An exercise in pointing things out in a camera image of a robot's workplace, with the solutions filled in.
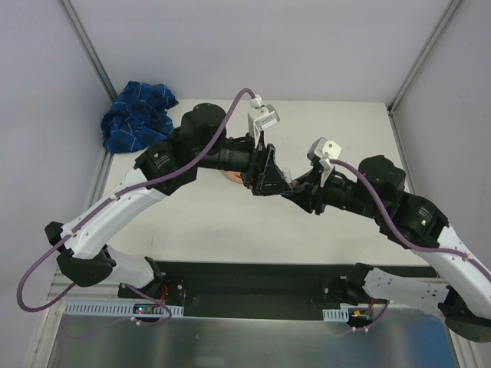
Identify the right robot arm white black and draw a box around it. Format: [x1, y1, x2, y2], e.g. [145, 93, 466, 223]
[284, 155, 490, 343]

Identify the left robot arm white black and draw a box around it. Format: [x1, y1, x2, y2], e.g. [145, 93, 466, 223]
[45, 103, 292, 298]

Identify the mannequin hand with nails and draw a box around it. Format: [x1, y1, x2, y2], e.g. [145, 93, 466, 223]
[223, 171, 242, 185]

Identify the blue plaid cloth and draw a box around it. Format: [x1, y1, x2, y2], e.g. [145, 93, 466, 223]
[101, 81, 178, 154]

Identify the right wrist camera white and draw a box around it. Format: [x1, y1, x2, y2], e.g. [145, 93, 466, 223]
[307, 137, 342, 188]

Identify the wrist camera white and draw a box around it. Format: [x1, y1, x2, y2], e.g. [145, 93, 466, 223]
[307, 137, 342, 188]
[248, 95, 280, 149]

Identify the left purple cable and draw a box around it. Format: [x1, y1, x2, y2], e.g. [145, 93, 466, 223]
[17, 87, 256, 312]

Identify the purple cable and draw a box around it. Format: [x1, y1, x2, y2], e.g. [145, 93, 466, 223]
[331, 159, 491, 284]
[17, 87, 256, 312]

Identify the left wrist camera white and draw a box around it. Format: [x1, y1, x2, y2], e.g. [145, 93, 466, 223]
[248, 95, 280, 149]

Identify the right white cable duct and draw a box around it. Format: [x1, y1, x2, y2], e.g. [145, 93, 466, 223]
[322, 307, 350, 323]

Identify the white cable duct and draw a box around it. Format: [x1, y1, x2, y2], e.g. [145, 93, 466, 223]
[64, 301, 184, 318]
[322, 307, 350, 323]

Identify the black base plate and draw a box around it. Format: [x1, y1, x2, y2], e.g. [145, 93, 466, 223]
[72, 258, 407, 319]

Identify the left aluminium frame post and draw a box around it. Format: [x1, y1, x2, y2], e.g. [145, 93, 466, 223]
[58, 0, 117, 102]

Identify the aluminium frame post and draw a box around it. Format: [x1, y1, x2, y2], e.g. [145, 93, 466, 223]
[387, 0, 464, 117]
[58, 0, 117, 102]

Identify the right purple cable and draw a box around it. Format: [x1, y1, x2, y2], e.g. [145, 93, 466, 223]
[331, 159, 491, 284]

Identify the left white cable duct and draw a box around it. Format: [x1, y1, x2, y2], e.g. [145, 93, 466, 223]
[64, 301, 184, 318]

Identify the right aluminium frame post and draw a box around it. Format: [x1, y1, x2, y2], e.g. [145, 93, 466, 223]
[387, 0, 464, 117]

